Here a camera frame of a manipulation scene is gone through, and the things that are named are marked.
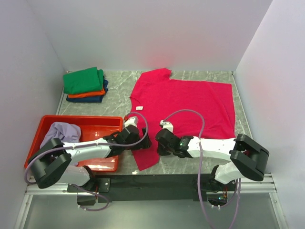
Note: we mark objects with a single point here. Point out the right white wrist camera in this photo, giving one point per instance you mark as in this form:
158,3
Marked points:
166,125

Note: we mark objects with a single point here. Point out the folded navy t-shirt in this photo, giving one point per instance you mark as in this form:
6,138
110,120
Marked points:
94,99

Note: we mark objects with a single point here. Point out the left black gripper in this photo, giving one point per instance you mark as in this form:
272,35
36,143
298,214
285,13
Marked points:
145,144

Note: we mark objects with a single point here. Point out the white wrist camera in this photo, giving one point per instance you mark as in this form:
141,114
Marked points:
131,121
166,125

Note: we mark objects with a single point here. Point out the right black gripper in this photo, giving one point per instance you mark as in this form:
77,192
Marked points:
161,151

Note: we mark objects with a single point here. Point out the pink red t-shirt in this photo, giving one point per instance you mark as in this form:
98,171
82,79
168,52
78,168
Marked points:
202,105

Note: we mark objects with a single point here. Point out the lavender t-shirt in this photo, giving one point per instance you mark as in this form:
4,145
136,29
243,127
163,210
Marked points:
67,133

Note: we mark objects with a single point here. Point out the aluminium rail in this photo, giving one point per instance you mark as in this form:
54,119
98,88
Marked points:
247,186

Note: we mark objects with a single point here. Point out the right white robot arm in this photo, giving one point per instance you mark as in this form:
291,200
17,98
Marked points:
244,156

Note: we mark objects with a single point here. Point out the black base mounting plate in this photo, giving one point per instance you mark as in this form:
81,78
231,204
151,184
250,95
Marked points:
146,187

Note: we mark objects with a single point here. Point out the folded orange t-shirt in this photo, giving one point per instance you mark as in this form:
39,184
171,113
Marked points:
88,94

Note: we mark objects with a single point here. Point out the red plastic bin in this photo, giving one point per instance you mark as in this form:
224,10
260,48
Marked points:
92,128

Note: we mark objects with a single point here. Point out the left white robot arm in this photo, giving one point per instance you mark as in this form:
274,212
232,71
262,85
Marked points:
56,161

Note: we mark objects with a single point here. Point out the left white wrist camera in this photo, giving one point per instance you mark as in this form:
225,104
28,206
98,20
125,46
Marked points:
131,121

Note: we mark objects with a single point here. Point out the folded green t-shirt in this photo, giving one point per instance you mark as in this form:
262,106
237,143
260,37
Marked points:
83,81

